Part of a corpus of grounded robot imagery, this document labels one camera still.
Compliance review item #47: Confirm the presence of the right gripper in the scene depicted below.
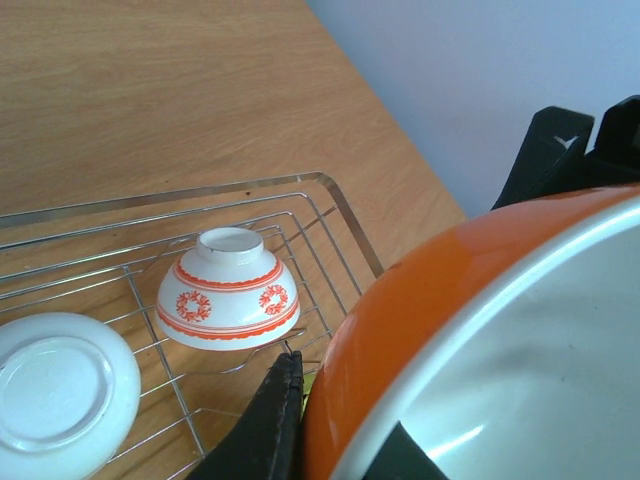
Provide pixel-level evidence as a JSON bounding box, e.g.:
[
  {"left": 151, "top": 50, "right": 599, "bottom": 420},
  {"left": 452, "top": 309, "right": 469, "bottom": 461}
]
[{"left": 493, "top": 95, "right": 639, "bottom": 209}]

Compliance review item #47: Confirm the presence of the chrome wire dish rack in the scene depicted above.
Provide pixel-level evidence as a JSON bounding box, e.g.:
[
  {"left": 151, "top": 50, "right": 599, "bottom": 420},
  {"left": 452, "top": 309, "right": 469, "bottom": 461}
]
[{"left": 1, "top": 172, "right": 383, "bottom": 479}]

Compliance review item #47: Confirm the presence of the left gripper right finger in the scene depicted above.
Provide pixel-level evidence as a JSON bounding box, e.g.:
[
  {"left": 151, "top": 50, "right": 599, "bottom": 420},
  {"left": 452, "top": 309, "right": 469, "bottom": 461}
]
[{"left": 364, "top": 422, "right": 447, "bottom": 480}]

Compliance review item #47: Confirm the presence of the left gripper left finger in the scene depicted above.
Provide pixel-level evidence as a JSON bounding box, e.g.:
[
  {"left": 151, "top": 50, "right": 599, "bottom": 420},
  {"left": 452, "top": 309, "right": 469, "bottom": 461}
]
[{"left": 188, "top": 351, "right": 304, "bottom": 479}]

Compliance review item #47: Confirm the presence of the red floral pattern bowl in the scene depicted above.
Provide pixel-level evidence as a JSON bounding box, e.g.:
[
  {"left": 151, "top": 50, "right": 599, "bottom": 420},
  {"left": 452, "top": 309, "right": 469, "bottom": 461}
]
[{"left": 154, "top": 227, "right": 301, "bottom": 352}]

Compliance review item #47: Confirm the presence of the plain white bowl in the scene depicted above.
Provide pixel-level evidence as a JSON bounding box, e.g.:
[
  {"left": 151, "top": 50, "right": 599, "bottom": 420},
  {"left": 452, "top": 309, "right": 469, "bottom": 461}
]
[
  {"left": 301, "top": 185, "right": 639, "bottom": 479},
  {"left": 1, "top": 312, "right": 141, "bottom": 479}
]

